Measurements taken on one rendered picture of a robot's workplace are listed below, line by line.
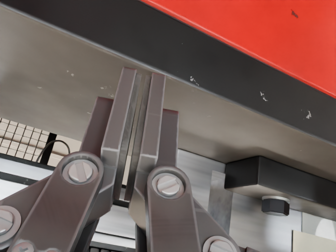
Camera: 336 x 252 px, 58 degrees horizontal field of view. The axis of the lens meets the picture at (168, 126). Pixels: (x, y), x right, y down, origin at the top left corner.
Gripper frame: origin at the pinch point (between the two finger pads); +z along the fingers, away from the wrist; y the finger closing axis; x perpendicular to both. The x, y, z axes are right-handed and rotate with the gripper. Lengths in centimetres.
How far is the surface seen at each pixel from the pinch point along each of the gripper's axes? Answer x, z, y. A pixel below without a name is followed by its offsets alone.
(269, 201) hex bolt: -17.2, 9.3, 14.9
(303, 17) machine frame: -2.3, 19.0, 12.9
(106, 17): -1.0, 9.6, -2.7
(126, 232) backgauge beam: -43.9, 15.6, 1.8
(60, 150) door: -201, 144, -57
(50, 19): -0.9, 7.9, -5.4
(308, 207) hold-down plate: -18.8, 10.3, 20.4
